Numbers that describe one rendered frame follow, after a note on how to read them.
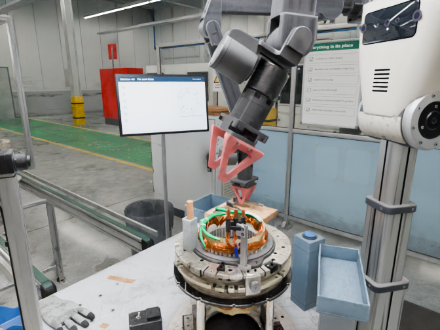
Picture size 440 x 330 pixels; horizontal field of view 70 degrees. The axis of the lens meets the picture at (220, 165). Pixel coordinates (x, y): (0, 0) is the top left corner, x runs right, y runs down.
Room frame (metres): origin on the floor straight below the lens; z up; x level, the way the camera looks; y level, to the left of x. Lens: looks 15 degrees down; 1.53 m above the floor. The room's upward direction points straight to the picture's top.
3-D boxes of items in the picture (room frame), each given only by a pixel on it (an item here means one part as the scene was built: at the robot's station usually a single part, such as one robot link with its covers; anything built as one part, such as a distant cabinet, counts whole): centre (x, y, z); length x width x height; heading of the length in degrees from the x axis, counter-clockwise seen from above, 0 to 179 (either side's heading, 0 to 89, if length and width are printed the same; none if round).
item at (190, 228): (0.76, 0.08, 1.14); 0.03 x 0.03 x 0.09; 56
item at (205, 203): (1.18, 0.04, 0.92); 0.17 x 0.11 x 0.28; 143
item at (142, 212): (2.34, 0.56, 0.39); 0.39 x 0.39 x 0.35
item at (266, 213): (1.08, -0.08, 1.05); 0.20 x 0.19 x 0.02; 53
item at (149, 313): (0.83, 0.23, 0.81); 0.10 x 0.06 x 0.06; 107
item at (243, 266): (0.66, -0.06, 1.15); 0.03 x 0.02 x 0.12; 48
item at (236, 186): (1.13, -0.09, 1.13); 0.07 x 0.07 x 0.09; 54
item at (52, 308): (0.89, 0.52, 0.79); 0.24 x 0.12 x 0.02; 50
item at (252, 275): (0.65, -0.07, 1.07); 0.04 x 0.02 x 0.05; 104
